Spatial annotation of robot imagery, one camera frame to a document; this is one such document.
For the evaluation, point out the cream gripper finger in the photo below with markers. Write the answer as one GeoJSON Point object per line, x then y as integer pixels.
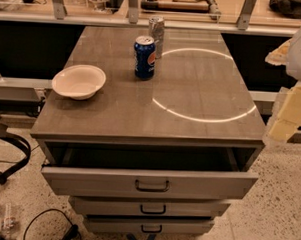
{"type": "Point", "coordinates": [279, 55]}
{"type": "Point", "coordinates": [287, 119]}

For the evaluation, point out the blue pepsi can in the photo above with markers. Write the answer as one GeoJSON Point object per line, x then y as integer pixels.
{"type": "Point", "coordinates": [144, 53]}

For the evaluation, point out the silver soda can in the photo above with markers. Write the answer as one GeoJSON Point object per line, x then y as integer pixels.
{"type": "Point", "coordinates": [156, 31]}

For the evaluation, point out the black bag on shelf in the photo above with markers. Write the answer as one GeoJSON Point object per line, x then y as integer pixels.
{"type": "Point", "coordinates": [288, 8]}

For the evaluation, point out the brown box on shelf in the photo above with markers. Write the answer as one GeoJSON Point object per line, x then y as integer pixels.
{"type": "Point", "coordinates": [174, 6]}

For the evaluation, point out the grey drawer cabinet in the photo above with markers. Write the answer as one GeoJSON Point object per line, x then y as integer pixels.
{"type": "Point", "coordinates": [194, 114]}

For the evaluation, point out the white paper bowl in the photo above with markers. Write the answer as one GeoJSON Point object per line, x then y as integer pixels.
{"type": "Point", "coordinates": [79, 82]}

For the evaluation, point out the bottom grey drawer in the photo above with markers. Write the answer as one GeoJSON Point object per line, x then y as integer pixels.
{"type": "Point", "coordinates": [148, 225]}

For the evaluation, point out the grey drawer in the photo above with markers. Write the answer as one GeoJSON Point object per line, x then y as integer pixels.
{"type": "Point", "coordinates": [154, 207]}
{"type": "Point", "coordinates": [140, 184]}
{"type": "Point", "coordinates": [148, 225]}

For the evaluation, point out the middle grey drawer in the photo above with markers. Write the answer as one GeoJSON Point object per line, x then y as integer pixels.
{"type": "Point", "coordinates": [154, 207]}

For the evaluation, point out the top grey drawer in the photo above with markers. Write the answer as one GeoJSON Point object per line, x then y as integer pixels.
{"type": "Point", "coordinates": [140, 184]}

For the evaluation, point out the clear plastic bottle on floor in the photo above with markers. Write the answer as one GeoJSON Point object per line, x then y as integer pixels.
{"type": "Point", "coordinates": [8, 220]}

